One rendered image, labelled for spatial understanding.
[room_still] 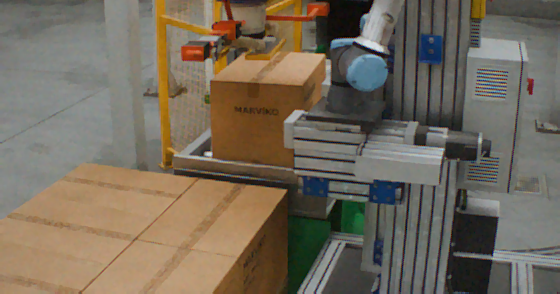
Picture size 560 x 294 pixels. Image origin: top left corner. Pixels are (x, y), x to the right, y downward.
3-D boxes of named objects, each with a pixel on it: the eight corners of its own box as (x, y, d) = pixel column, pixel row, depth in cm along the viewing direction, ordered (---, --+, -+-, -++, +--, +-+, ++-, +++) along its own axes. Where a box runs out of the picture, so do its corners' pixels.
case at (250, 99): (248, 125, 360) (247, 50, 347) (324, 131, 352) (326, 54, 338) (212, 168, 305) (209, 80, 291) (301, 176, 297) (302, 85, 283)
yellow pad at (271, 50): (263, 42, 292) (263, 30, 290) (286, 42, 290) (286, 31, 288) (244, 60, 260) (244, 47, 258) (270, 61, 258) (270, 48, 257)
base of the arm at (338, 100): (374, 103, 229) (375, 74, 225) (366, 116, 215) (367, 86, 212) (330, 99, 233) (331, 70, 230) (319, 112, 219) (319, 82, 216)
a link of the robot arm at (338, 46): (360, 73, 228) (360, 33, 223) (373, 83, 215) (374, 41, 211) (325, 74, 225) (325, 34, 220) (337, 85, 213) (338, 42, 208)
